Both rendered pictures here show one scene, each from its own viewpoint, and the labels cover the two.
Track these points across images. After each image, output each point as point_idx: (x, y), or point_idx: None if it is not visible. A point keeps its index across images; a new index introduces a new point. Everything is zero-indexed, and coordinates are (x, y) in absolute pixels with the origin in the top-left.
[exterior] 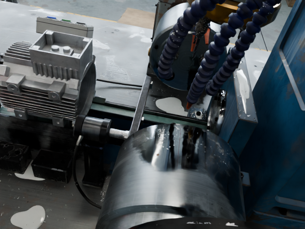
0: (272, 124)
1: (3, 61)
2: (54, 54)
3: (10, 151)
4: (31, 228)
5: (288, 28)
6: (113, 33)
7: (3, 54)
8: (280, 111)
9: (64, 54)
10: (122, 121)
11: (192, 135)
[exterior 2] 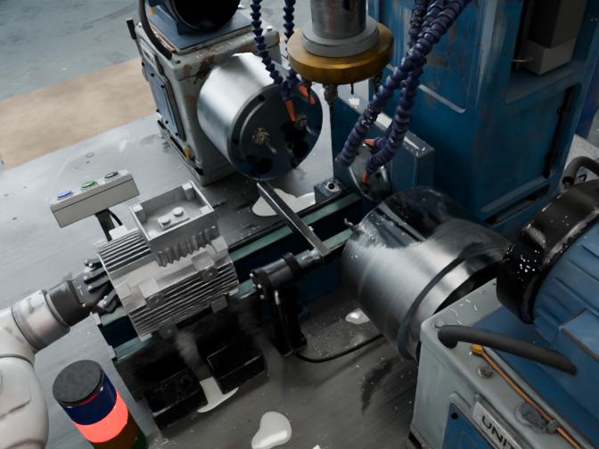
0: (431, 142)
1: (102, 282)
2: (182, 225)
3: (177, 387)
4: (286, 436)
5: None
6: (90, 162)
7: (87, 276)
8: (432, 126)
9: (182, 219)
10: (262, 257)
11: (409, 199)
